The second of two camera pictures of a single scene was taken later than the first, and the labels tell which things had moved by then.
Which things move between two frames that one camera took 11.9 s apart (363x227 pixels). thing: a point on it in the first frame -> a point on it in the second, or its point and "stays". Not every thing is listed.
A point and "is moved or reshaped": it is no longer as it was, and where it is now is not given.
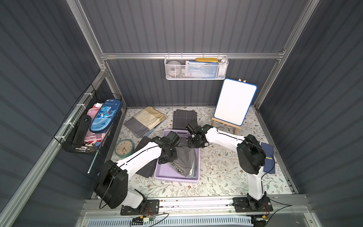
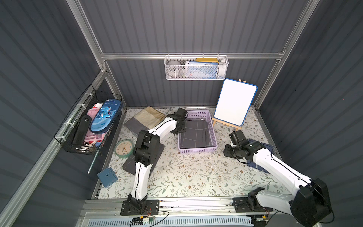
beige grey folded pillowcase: [142, 124] stays
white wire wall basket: [196, 67] stays
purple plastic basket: [166, 171] -> [199, 135]
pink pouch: [93, 139] stays
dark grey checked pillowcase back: [181, 117] is moved or reshaped
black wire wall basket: [87, 128] stays
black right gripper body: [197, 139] -> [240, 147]
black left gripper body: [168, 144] -> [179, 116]
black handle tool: [82, 131] stays
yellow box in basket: [208, 59] stays
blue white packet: [202, 69] stays
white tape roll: [174, 68] stays
